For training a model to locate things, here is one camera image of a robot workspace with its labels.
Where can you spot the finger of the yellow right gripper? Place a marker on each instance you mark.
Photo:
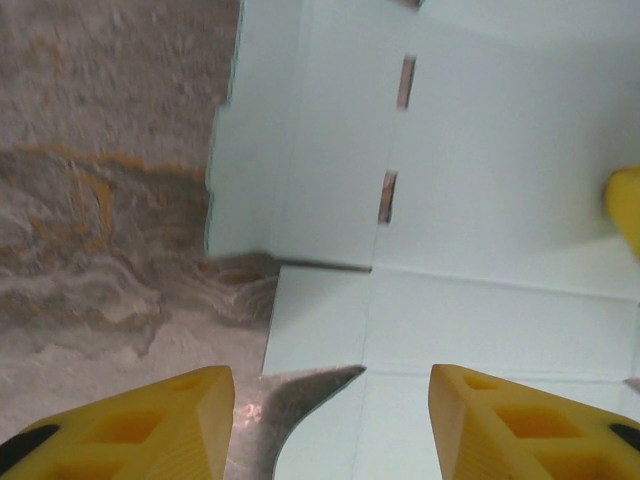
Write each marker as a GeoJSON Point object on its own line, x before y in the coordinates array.
{"type": "Point", "coordinates": [626, 200]}

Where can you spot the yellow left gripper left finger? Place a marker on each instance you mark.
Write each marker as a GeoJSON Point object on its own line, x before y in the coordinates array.
{"type": "Point", "coordinates": [150, 430]}

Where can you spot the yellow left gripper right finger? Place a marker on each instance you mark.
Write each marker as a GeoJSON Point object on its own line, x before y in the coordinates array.
{"type": "Point", "coordinates": [525, 435]}

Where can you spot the mint green paper box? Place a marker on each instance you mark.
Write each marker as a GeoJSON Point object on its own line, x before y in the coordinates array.
{"type": "Point", "coordinates": [500, 150]}

